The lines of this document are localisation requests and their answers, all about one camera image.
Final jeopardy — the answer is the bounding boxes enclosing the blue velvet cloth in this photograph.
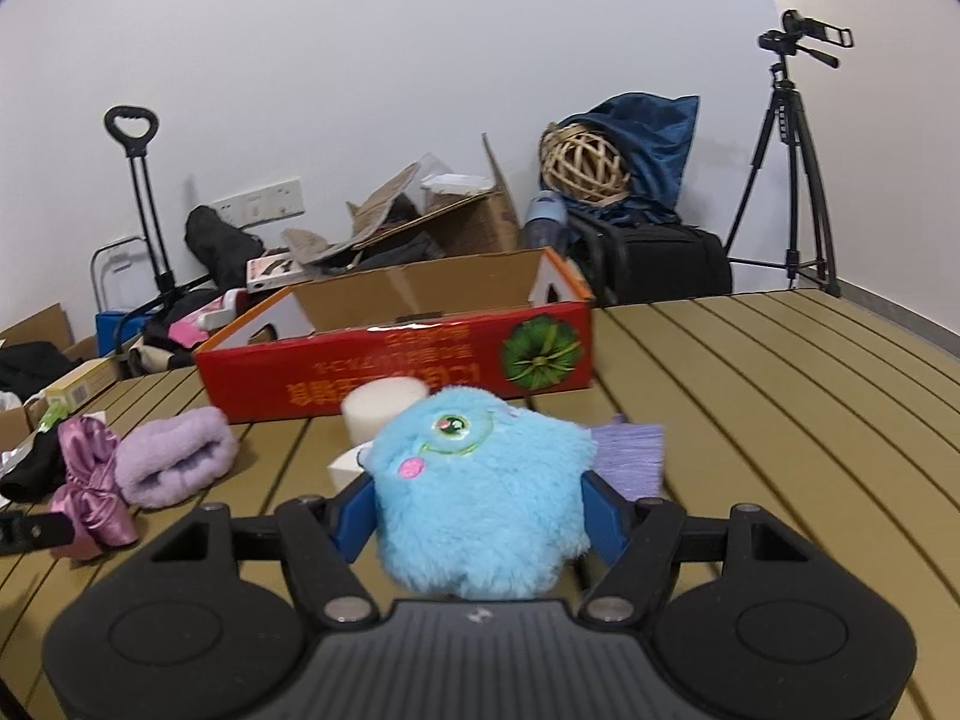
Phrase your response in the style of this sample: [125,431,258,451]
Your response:
[544,92,700,226]

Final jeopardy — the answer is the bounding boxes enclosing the lavender fuzzy cloth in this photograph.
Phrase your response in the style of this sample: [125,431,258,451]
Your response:
[115,405,239,509]

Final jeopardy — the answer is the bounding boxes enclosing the black suitcase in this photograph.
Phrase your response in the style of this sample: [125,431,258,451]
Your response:
[566,208,734,307]

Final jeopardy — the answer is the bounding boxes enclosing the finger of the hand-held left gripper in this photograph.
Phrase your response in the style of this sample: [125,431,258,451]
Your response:
[0,514,76,557]

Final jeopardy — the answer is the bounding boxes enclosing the yellow and green carton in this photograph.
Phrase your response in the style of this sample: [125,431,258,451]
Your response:
[41,356,121,407]

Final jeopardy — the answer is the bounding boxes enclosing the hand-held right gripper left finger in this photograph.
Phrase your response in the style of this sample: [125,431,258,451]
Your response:
[154,474,376,629]

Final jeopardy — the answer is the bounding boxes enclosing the blue plastic box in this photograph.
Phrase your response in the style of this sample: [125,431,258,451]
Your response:
[95,307,155,357]

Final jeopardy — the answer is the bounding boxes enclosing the black clothes pile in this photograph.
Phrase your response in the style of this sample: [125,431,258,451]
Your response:
[0,341,83,402]

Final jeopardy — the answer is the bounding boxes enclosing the black trolley handle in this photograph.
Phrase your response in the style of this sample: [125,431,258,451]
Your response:
[105,105,226,316]

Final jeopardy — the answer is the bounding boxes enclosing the purple satin pouch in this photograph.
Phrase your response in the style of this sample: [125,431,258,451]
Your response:
[49,415,140,562]

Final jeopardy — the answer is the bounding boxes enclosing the black rolled fabric bag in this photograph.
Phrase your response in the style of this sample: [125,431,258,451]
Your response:
[185,205,265,290]

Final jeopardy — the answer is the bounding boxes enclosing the pink packet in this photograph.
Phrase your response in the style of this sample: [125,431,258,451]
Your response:
[166,315,218,346]

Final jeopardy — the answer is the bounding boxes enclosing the large brown cardboard box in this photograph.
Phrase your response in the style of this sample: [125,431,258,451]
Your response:
[0,302,74,350]

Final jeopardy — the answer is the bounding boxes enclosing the black tripod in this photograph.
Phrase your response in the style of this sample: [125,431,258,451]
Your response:
[724,52,842,297]

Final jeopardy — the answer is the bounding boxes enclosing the white wall socket row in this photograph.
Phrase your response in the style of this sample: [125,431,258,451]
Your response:
[212,178,303,230]

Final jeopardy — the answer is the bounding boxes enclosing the black knit cloth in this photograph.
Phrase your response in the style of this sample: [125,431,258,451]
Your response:
[0,427,72,502]

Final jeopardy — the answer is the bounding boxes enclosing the red cardboard box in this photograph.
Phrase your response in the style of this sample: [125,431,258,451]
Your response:
[193,246,597,425]

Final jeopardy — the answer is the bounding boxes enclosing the blue furry plush toy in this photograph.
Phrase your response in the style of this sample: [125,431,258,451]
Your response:
[360,385,667,601]

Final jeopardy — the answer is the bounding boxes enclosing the blue water bottle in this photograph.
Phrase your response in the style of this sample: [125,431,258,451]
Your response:
[520,191,571,250]

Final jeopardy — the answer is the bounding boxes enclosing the black and white box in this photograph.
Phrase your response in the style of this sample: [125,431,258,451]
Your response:
[246,253,305,293]

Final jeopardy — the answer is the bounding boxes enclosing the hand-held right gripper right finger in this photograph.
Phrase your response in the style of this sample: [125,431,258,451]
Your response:
[581,471,800,625]

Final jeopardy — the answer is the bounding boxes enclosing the open brown cardboard box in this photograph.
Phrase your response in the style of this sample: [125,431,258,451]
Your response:
[352,133,522,263]

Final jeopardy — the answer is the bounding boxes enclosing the white plastic bottle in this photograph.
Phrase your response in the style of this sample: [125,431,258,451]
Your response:
[196,289,248,331]

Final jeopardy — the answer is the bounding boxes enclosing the clear container with white lid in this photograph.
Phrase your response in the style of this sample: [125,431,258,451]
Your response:
[420,172,496,215]

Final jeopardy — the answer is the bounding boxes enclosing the rattan ball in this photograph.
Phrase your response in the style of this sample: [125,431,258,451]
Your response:
[541,122,629,203]

